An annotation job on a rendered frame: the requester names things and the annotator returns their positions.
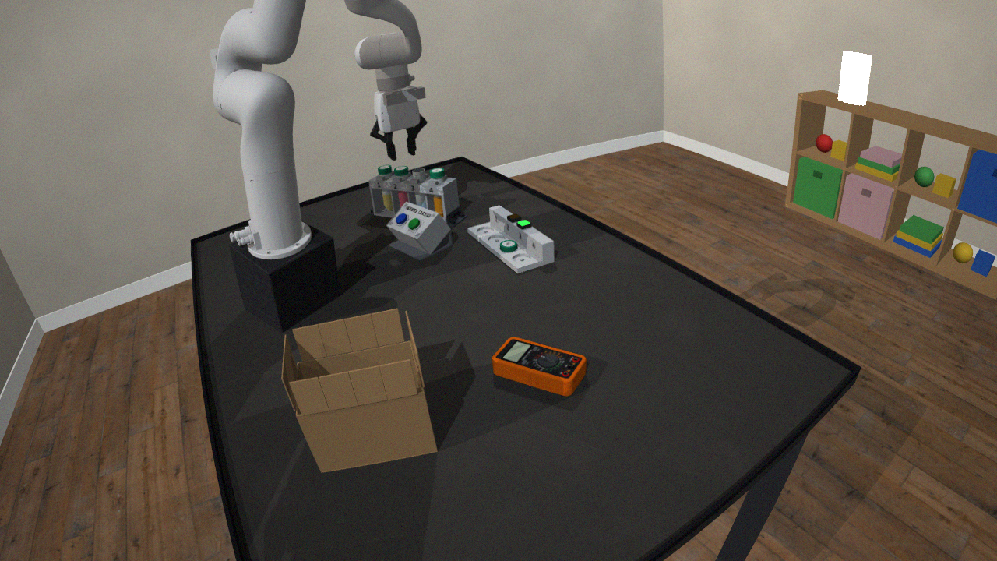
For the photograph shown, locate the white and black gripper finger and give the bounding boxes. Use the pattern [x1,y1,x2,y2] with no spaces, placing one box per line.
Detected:
[406,114,427,156]
[370,119,396,161]

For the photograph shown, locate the brown cardboard box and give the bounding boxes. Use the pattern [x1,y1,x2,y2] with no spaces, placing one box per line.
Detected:
[281,309,438,473]

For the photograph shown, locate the orange digital multimeter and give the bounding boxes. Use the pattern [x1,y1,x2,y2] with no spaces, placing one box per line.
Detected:
[492,337,587,397]

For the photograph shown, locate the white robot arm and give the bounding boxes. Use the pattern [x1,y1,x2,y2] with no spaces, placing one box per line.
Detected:
[213,0,426,259]

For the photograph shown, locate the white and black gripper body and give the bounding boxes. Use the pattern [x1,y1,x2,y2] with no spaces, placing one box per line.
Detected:
[374,90,420,133]

